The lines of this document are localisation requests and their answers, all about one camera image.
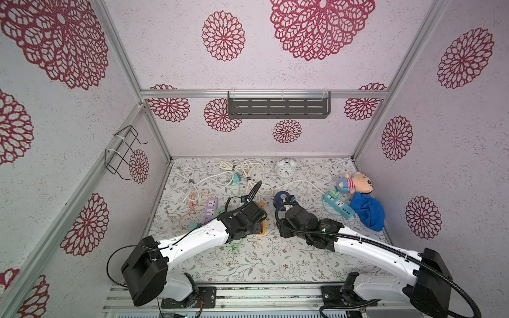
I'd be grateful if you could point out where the navy blue meat grinder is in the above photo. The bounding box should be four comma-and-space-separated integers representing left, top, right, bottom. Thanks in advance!
273, 191, 297, 208

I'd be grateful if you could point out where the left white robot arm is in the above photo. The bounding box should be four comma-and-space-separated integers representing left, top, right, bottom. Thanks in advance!
121, 201, 267, 307

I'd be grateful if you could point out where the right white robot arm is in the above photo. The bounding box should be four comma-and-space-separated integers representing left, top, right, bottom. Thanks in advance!
274, 202, 482, 317

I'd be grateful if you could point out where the orange power strip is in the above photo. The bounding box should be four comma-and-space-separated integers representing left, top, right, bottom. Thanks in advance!
256, 202, 266, 236

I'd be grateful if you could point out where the teal power strip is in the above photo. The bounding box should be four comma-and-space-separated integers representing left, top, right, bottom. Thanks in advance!
323, 192, 355, 220

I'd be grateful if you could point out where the white twin-bell alarm clock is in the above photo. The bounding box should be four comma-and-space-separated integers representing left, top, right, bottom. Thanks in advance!
276, 158, 297, 179

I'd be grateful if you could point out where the blue cloth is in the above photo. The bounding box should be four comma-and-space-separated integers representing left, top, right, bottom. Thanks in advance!
350, 193, 385, 232

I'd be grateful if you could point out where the pig plush toy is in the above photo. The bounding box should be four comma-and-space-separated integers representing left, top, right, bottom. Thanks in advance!
335, 172, 373, 194

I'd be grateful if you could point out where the white coiled cord bundle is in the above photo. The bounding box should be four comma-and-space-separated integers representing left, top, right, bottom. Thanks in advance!
174, 160, 275, 201

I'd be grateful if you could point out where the orange thin cable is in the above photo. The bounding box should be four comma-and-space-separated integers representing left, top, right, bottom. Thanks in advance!
166, 190, 212, 225

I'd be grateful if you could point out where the grey wall shelf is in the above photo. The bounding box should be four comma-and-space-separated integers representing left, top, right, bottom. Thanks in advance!
227, 91, 331, 119

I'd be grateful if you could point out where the black wire rack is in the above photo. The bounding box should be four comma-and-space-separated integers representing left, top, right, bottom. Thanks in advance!
103, 125, 149, 184

